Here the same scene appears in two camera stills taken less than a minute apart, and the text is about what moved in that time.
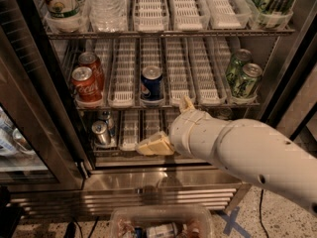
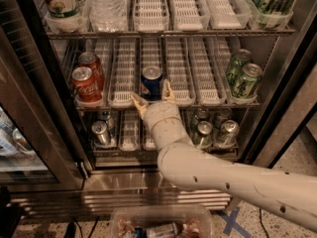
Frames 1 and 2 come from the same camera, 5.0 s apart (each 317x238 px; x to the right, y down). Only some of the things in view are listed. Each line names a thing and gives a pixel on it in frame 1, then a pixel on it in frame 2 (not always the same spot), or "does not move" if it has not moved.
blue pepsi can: (152, 83) does not move
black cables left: (71, 228) does not move
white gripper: (185, 128) to (159, 112)
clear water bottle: (108, 6) does not move
